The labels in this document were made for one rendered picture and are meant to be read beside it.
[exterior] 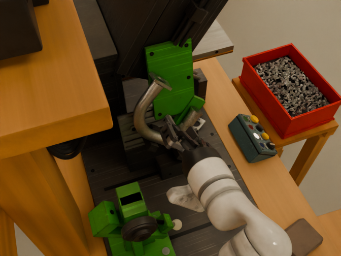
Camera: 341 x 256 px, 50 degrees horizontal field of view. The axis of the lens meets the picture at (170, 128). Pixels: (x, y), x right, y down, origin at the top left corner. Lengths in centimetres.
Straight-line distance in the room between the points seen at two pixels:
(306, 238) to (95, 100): 75
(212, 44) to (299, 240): 58
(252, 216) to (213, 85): 81
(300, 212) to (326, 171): 123
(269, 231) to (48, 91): 33
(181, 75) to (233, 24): 215
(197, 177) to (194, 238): 40
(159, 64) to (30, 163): 42
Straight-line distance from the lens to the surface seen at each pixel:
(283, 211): 106
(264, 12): 321
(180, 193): 64
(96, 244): 102
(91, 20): 101
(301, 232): 102
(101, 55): 90
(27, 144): 41
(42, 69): 44
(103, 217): 76
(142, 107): 88
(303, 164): 160
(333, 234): 114
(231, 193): 58
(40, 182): 65
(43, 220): 77
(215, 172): 61
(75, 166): 114
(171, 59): 88
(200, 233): 100
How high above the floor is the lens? 183
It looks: 54 degrees down
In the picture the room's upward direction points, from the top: straight up
